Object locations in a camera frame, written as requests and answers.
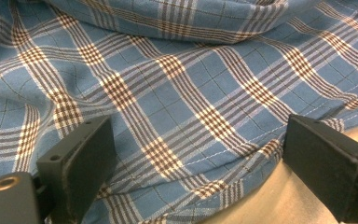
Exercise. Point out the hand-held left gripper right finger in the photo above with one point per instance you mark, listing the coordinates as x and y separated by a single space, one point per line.
326 158

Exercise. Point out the blue plaid shirt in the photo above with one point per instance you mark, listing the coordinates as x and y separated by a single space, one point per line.
174 93

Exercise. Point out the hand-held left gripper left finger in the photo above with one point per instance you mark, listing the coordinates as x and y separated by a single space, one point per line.
80 165

